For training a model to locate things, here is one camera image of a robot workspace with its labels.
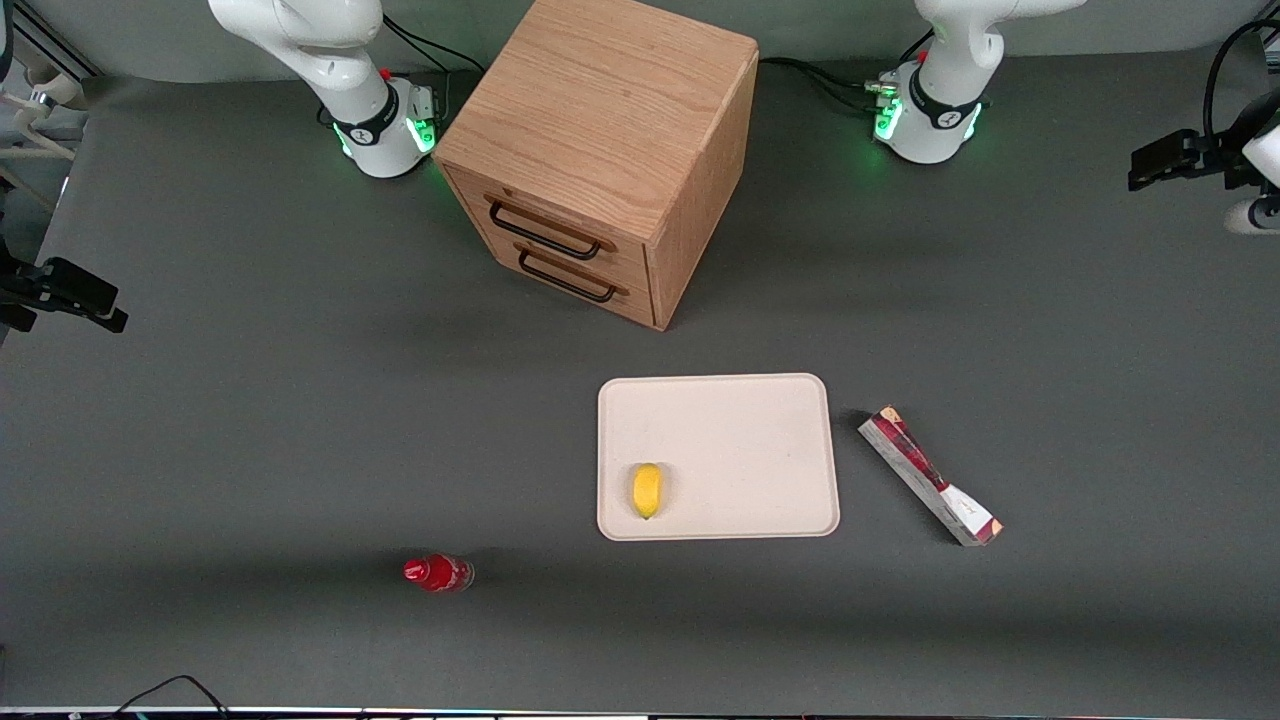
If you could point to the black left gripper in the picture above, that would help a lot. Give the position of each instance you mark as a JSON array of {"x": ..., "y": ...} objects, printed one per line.
[{"x": 1222, "y": 160}]

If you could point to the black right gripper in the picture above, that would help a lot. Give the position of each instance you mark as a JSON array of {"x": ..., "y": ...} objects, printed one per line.
[{"x": 22, "y": 287}]

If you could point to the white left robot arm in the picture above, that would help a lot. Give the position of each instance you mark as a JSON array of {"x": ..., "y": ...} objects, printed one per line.
[{"x": 935, "y": 130}]

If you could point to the red cookie box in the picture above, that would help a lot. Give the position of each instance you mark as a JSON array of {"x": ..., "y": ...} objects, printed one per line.
[{"x": 925, "y": 470}]

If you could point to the beige rectangular tray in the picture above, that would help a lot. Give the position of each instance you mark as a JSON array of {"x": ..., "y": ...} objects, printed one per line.
[{"x": 740, "y": 450}]

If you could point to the red soda bottle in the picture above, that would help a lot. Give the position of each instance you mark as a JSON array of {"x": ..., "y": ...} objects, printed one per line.
[{"x": 440, "y": 573}]

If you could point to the oak wooden drawer cabinet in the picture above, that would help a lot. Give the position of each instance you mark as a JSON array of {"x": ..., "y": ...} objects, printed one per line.
[{"x": 600, "y": 100}]

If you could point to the yellow lemon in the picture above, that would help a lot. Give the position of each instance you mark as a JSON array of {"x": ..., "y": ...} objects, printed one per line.
[{"x": 648, "y": 490}]

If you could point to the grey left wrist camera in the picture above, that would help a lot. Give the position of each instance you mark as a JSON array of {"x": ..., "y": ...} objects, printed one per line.
[{"x": 1250, "y": 218}]

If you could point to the black aluminium frame rail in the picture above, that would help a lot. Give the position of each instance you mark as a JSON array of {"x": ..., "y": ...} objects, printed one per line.
[{"x": 55, "y": 40}]

